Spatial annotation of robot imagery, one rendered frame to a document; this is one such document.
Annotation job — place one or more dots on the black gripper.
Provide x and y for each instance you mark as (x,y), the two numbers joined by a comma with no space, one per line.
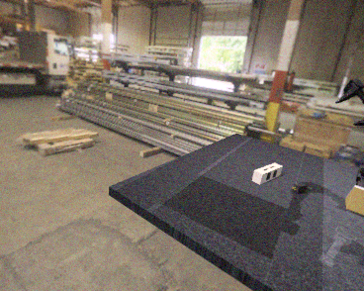
(354,87)

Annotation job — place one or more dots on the dark grey two-prong plug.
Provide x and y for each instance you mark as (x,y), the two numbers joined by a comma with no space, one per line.
(300,188)

